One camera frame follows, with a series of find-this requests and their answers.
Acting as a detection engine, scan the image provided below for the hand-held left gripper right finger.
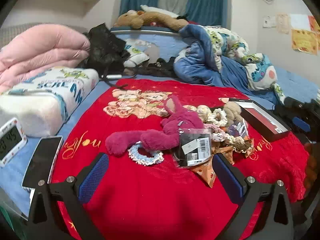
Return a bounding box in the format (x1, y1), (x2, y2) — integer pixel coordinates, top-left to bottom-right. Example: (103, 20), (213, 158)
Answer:
(212, 152), (294, 240)

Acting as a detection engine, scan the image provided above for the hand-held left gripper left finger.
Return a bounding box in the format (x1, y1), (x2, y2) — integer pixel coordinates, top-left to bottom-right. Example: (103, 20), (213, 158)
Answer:
(25, 152), (109, 240)

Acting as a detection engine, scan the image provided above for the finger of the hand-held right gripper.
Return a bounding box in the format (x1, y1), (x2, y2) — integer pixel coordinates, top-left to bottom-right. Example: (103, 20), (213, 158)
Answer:
(287, 115), (313, 137)

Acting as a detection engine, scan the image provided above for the orange triangular snack packet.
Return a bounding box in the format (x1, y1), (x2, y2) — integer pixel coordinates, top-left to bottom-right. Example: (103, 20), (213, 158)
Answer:
(189, 159), (217, 188)
(212, 144), (235, 166)

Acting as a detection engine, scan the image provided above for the black shallow cardboard box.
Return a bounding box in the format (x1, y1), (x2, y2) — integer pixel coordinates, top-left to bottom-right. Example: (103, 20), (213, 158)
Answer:
(229, 99), (292, 142)

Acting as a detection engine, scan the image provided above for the black clothing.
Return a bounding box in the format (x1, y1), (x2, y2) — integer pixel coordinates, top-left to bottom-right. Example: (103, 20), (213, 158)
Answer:
(274, 96), (320, 120)

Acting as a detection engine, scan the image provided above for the small brown frilly plush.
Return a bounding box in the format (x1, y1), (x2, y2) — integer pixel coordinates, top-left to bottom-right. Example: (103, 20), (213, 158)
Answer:
(232, 136), (254, 153)

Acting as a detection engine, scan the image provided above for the bed with blue sheet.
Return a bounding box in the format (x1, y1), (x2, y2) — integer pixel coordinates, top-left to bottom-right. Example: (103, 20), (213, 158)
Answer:
(0, 26), (320, 218)

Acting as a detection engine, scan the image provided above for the pink scrunchie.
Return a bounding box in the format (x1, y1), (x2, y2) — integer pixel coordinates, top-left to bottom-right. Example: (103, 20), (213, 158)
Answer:
(204, 127), (226, 143)

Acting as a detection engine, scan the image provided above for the light blue frilly scrunchie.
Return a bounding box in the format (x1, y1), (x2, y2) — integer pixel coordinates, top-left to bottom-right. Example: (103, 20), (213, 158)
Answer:
(128, 141), (164, 166)

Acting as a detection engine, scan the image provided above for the red embroidered blanket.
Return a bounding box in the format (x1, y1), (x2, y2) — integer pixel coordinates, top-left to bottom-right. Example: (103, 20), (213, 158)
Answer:
(51, 79), (310, 240)

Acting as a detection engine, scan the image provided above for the clear bag with dark items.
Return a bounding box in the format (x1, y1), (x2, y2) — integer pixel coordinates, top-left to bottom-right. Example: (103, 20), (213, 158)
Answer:
(228, 119), (250, 141)

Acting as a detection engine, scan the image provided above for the black packet with barcode label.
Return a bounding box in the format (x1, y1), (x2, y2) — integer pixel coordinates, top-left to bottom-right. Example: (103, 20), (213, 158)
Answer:
(172, 129), (213, 168)

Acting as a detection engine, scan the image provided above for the black smartphone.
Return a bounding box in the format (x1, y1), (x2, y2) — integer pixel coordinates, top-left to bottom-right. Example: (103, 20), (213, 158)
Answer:
(22, 135), (64, 189)

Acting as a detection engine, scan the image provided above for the white flower scrunchie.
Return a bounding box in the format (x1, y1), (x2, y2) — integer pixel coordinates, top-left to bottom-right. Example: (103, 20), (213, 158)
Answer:
(207, 107), (227, 127)

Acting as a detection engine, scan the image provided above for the cream fluffy plush toy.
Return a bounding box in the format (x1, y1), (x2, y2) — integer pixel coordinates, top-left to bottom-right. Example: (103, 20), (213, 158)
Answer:
(194, 105), (213, 117)

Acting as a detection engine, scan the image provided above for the magenta plush rabbit toy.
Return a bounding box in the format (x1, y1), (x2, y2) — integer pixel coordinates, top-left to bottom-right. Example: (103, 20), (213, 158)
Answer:
(105, 95), (204, 158)

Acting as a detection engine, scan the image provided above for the white digital clock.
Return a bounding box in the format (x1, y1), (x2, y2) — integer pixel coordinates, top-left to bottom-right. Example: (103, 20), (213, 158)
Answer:
(0, 117), (27, 168)

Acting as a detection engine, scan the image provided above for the large white printed pillow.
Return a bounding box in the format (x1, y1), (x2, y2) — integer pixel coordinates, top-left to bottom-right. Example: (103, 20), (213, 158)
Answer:
(0, 66), (100, 137)

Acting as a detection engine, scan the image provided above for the blue cartoon monster quilt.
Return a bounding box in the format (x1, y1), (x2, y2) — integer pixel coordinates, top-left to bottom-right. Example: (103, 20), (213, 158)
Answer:
(174, 24), (286, 105)

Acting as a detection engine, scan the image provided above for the small cartoon print pillow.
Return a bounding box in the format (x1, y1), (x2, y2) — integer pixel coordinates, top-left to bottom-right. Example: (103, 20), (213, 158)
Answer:
(123, 44), (150, 68)

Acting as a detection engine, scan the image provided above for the black plastic bag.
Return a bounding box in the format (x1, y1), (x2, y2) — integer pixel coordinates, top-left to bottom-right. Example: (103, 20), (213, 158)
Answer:
(79, 23), (129, 70)

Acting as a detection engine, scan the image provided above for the pink folded quilt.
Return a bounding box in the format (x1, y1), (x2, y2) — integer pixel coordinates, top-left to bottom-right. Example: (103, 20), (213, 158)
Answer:
(0, 24), (91, 93)

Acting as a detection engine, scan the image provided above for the blue and grey curtain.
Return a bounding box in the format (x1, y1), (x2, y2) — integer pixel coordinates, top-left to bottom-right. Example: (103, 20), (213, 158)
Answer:
(120, 0), (228, 27)

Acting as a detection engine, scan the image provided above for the brown teddy bear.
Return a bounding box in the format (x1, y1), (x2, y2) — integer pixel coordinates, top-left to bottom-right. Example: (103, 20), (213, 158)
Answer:
(114, 10), (190, 32)

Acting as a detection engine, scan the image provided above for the white plush toy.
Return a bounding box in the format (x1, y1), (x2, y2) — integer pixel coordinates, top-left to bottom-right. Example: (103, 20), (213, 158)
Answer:
(140, 4), (179, 18)

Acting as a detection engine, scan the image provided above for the brown plush keychain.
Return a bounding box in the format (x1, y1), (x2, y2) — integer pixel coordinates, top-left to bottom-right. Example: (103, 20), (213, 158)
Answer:
(223, 102), (242, 126)

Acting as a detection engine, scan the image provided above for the yellow wall poster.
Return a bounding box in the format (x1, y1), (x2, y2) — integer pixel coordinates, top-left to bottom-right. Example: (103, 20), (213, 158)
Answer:
(291, 29), (318, 55)

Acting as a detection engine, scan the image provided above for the pale certificate wall poster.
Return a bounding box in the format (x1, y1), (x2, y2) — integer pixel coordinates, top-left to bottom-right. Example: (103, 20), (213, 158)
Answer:
(277, 13), (290, 34)

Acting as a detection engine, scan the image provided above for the white and red wall poster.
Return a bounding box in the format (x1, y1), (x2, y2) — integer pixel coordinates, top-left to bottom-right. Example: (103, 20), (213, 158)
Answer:
(290, 14), (320, 33)

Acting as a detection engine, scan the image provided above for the small white wall poster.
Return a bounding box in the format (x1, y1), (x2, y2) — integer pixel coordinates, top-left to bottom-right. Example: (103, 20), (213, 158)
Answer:
(262, 16), (277, 28)

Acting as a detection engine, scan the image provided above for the black strappy garment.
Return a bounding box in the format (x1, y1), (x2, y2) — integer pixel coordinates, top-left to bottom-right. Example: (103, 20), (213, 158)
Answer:
(129, 57), (177, 77)

